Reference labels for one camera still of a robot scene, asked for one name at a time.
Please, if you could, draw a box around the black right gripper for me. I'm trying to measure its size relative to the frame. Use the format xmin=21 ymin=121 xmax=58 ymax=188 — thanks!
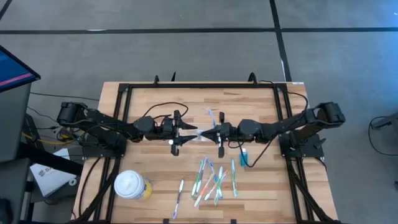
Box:
xmin=201 ymin=111 xmax=240 ymax=159

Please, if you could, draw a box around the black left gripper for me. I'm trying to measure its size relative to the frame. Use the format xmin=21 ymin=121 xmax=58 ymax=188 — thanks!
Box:
xmin=154 ymin=109 xmax=198 ymax=157

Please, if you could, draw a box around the clear acrylic organizer box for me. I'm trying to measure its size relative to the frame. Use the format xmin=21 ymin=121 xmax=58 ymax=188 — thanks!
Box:
xmin=191 ymin=128 xmax=208 ymax=143

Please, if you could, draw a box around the blue toothbrush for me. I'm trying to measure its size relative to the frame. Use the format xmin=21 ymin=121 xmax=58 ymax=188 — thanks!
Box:
xmin=206 ymin=107 xmax=217 ymax=128
xmin=195 ymin=157 xmax=208 ymax=195
xmin=208 ymin=160 xmax=223 ymax=200

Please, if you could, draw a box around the purple toothbrush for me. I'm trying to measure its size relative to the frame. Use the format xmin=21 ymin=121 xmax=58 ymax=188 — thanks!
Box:
xmin=172 ymin=179 xmax=185 ymax=220

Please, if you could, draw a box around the white lidded paper cup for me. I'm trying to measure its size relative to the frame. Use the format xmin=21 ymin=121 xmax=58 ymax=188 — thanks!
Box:
xmin=113 ymin=169 xmax=153 ymax=200

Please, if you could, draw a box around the black stand bar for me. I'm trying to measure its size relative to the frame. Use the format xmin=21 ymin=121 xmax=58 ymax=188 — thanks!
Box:
xmin=17 ymin=141 xmax=84 ymax=176

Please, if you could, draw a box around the white printed booklet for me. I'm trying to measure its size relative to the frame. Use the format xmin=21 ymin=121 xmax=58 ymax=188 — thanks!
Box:
xmin=29 ymin=147 xmax=78 ymax=197

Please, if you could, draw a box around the grey cabinet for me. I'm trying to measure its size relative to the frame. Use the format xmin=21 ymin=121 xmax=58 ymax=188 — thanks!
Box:
xmin=0 ymin=82 xmax=32 ymax=163

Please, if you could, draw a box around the grey floor stand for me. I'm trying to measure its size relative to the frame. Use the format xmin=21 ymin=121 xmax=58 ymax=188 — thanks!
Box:
xmin=371 ymin=111 xmax=398 ymax=130

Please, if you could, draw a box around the computer monitor blue screen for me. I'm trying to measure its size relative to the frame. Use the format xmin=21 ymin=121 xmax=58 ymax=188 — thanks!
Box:
xmin=0 ymin=45 xmax=42 ymax=93

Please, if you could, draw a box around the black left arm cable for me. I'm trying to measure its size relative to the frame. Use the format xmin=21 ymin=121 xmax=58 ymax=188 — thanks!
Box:
xmin=141 ymin=101 xmax=190 ymax=125

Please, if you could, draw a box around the black aluminium table frame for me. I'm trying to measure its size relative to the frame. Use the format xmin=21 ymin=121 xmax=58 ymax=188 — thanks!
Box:
xmin=73 ymin=82 xmax=341 ymax=224

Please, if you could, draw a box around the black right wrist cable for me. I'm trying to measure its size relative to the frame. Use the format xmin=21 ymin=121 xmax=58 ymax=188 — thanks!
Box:
xmin=228 ymin=138 xmax=275 ymax=169

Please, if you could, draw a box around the black cable over table edge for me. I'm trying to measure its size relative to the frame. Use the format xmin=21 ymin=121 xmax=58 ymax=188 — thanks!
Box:
xmin=257 ymin=80 xmax=309 ymax=121

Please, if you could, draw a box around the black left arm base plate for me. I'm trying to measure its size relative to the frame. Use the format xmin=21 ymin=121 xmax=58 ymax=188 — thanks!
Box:
xmin=82 ymin=133 xmax=127 ymax=159

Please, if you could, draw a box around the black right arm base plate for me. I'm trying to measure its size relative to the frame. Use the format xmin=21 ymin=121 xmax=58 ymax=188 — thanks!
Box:
xmin=279 ymin=133 xmax=325 ymax=159

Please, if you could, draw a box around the black cable beside table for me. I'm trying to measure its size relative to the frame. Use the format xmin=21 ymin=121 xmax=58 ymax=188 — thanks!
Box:
xmin=78 ymin=156 xmax=104 ymax=218

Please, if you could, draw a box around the thin black floor cable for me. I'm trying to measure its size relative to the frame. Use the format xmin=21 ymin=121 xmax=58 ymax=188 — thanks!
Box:
xmin=29 ymin=91 xmax=100 ymax=102
xmin=26 ymin=105 xmax=60 ymax=126

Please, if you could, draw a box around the yellow cable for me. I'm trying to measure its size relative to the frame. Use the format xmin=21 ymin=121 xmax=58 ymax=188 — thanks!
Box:
xmin=21 ymin=132 xmax=85 ymax=146

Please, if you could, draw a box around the black looped floor cable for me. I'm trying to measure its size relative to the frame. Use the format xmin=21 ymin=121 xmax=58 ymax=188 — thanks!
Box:
xmin=368 ymin=115 xmax=398 ymax=157

